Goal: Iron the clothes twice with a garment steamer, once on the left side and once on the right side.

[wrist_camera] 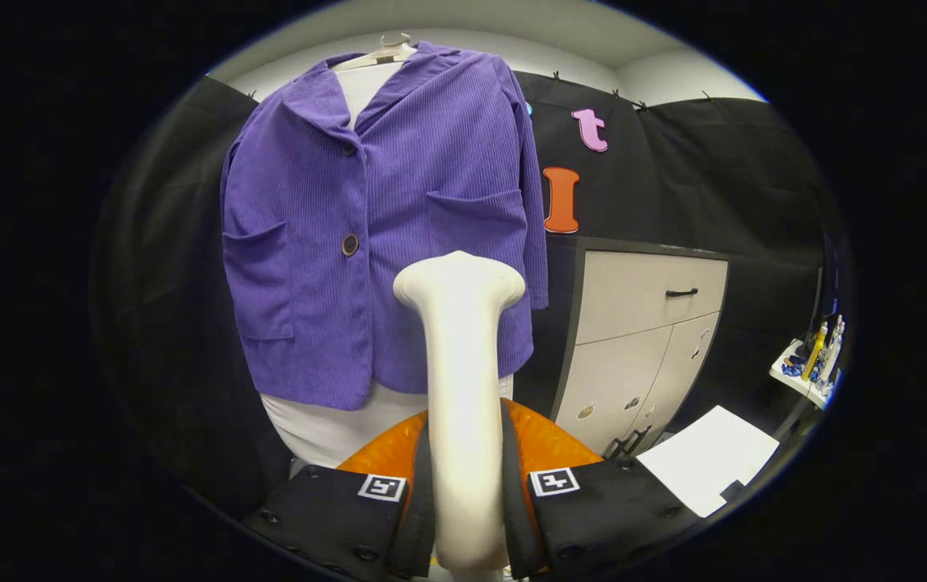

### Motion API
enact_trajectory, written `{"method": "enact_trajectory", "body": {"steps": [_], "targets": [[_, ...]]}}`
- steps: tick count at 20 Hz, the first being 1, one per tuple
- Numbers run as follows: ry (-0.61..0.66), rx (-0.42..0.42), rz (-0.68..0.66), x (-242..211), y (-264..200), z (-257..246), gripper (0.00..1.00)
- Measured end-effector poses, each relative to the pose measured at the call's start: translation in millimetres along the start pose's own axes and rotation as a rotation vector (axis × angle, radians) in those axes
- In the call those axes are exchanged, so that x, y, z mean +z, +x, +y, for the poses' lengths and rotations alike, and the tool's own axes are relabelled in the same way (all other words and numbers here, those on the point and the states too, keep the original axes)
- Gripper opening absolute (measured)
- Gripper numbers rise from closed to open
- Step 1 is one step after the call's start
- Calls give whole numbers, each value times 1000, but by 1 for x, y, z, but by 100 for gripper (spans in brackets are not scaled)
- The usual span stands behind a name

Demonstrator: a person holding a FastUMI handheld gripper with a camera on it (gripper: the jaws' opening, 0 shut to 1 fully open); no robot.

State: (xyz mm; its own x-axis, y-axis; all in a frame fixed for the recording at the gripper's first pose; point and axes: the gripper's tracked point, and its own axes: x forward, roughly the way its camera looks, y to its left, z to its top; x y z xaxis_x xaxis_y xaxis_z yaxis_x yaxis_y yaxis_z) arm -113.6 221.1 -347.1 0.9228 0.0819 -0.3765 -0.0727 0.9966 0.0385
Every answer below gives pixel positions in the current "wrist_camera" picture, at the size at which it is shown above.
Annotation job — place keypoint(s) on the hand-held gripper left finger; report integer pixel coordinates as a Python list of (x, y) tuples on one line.
[(421, 533)]

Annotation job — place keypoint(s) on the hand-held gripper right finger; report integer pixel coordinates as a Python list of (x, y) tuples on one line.
[(516, 533)]

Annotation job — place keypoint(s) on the cream garment steamer head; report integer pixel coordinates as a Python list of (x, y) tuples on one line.
[(463, 388)]

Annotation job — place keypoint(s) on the white dress form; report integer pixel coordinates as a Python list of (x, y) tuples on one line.
[(326, 428)]

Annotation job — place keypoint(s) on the white paper sheet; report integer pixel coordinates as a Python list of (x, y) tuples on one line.
[(705, 461)]

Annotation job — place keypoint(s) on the beige cabinet with dark top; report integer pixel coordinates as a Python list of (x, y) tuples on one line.
[(633, 291)]

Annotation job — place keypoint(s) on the white side table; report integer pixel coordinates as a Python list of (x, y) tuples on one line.
[(802, 390)]

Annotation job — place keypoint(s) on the yellow bottle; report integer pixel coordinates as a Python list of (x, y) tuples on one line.
[(815, 356)]

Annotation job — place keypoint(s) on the white bottle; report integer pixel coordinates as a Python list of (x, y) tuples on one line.
[(833, 352)]

